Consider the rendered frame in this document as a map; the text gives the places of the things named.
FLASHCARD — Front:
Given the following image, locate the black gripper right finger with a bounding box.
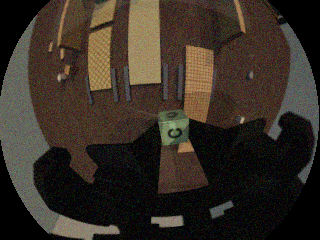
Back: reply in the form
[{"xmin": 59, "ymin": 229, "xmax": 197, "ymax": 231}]
[{"xmin": 189, "ymin": 119, "xmax": 267, "ymax": 185}]

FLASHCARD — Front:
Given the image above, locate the grey short cylinder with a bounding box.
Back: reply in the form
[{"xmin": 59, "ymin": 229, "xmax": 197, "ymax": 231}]
[{"xmin": 247, "ymin": 71, "xmax": 253, "ymax": 80}]

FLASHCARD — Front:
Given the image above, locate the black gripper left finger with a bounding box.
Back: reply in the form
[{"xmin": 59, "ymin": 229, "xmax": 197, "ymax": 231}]
[{"xmin": 85, "ymin": 121, "xmax": 161, "ymax": 193}]

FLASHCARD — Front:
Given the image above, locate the green cube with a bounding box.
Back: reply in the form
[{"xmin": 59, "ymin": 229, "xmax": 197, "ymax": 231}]
[{"xmin": 157, "ymin": 109, "xmax": 189, "ymax": 147}]

